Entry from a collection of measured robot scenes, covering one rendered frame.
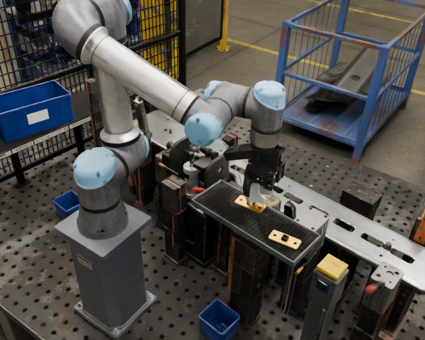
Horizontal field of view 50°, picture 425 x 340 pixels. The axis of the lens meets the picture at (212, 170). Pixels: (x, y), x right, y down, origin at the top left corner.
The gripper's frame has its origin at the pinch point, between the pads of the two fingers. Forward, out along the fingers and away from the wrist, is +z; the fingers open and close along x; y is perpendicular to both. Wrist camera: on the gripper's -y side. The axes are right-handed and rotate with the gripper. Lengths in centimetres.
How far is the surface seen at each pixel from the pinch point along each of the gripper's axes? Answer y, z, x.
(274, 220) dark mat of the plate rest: 6.6, 7.1, 3.6
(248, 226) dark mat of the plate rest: 1.5, 7.2, -2.9
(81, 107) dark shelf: -105, 20, 36
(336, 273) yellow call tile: 28.4, 7.1, -5.5
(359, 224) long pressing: 25.0, 23.1, 34.4
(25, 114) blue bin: -105, 11, 7
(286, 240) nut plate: 13.1, 6.3, -2.8
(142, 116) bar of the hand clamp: -63, 8, 29
